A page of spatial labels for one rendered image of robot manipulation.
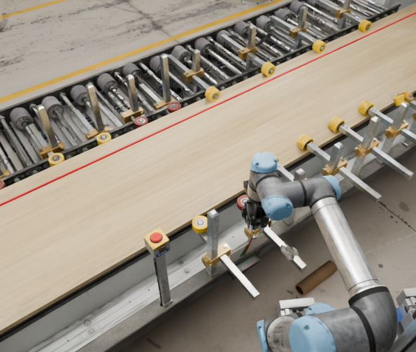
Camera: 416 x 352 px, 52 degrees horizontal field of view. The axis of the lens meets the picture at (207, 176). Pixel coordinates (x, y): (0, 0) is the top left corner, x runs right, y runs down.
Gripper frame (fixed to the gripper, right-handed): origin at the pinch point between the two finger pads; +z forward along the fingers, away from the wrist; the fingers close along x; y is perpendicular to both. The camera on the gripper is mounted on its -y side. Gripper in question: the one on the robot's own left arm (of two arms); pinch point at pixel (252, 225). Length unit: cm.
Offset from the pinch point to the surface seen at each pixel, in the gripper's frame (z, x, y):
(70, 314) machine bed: 62, -77, -3
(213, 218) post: 16.0, -11.8, -15.6
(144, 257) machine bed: 52, -43, -23
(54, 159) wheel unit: 41, -89, -81
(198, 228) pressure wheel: 41, -17, -29
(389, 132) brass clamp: 35, 92, -79
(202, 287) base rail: 62, -17, -10
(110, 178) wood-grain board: 42, -59, -65
